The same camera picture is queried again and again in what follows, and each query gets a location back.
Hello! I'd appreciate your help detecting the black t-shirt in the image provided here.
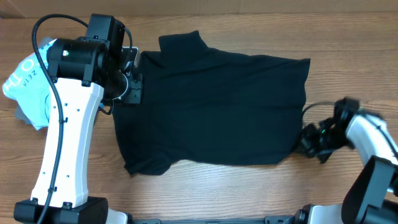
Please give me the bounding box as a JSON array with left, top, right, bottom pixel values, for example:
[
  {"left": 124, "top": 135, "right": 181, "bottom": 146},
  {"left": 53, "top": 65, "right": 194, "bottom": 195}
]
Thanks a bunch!
[{"left": 113, "top": 31, "right": 310, "bottom": 175}]

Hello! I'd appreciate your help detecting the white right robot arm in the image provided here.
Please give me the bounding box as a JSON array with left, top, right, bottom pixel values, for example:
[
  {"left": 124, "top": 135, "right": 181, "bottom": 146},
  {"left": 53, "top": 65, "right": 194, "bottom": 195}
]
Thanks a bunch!
[{"left": 287, "top": 98, "right": 397, "bottom": 224}]

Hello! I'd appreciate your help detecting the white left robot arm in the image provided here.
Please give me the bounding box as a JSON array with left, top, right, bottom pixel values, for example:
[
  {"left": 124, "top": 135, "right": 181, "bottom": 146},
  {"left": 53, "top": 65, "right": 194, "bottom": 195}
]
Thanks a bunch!
[{"left": 14, "top": 14, "right": 143, "bottom": 223}]

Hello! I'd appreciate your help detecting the light blue printed t-shirt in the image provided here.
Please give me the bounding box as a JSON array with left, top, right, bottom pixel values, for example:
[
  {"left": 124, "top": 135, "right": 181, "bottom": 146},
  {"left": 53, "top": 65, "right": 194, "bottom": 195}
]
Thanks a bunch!
[{"left": 2, "top": 53, "right": 51, "bottom": 130}]

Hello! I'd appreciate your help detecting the grey folded garment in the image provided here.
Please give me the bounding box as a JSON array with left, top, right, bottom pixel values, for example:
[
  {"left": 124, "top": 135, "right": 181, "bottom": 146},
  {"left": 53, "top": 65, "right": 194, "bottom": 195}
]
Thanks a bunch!
[{"left": 14, "top": 105, "right": 32, "bottom": 125}]

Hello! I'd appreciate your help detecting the brown cardboard backboard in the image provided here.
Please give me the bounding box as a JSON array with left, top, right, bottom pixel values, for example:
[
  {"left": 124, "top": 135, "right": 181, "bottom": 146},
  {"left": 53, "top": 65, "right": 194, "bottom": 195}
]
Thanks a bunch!
[{"left": 1, "top": 0, "right": 397, "bottom": 18}]

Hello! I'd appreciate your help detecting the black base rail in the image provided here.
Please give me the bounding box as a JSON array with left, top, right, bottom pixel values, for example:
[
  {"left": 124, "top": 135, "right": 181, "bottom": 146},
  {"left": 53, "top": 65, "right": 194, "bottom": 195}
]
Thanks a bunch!
[{"left": 132, "top": 215, "right": 294, "bottom": 224}]

